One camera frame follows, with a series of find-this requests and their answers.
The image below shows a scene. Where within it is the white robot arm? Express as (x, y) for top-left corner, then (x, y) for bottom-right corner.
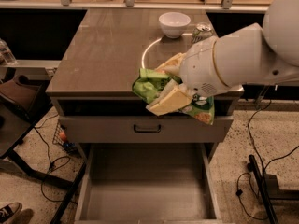
(147, 0), (299, 116)

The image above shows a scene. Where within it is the black floor cable left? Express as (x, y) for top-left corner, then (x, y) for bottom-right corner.
(32, 112), (78, 205)

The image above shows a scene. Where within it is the dark brown chair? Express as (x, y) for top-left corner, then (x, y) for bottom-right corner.
(0, 75), (49, 122)

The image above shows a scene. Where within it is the black floor cable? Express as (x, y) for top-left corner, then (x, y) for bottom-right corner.
(32, 112), (78, 205)
(235, 87), (299, 221)

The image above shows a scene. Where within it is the black metal stand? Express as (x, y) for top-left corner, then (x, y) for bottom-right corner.
(248, 155), (299, 224)

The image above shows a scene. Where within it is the black white sneaker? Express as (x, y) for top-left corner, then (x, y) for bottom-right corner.
(0, 202), (22, 224)

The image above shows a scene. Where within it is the green rice chip bag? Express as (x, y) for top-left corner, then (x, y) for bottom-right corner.
(132, 68), (215, 125)

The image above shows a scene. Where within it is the middle drawer with black handle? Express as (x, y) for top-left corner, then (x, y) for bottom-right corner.
(59, 116), (233, 143)

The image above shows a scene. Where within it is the open bottom drawer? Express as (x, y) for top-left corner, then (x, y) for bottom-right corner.
(74, 144), (222, 224)

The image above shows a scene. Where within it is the black floor cable right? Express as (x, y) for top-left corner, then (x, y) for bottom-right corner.
(235, 87), (299, 221)

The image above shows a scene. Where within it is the white ceramic bowl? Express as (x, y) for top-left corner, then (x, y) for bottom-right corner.
(158, 12), (191, 38)

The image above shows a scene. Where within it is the grey drawer cabinet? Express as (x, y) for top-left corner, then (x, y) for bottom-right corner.
(47, 8), (242, 152)

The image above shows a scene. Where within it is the clear plastic bottle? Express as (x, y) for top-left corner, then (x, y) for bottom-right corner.
(0, 39), (17, 65)

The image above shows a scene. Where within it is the green white soda can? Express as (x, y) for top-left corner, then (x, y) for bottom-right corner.
(192, 22), (213, 44)

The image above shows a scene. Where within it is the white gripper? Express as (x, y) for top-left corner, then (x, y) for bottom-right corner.
(147, 36), (230, 116)

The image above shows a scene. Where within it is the orange ball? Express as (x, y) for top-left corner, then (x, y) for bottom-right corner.
(59, 132), (67, 142)

